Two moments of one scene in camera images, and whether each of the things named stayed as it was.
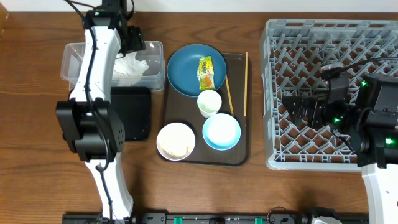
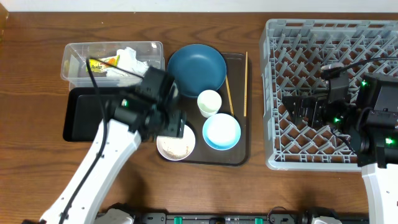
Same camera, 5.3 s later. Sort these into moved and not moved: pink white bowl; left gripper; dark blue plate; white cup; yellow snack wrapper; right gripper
Moved: left gripper; yellow snack wrapper
Not moved: white cup; right gripper; dark blue plate; pink white bowl
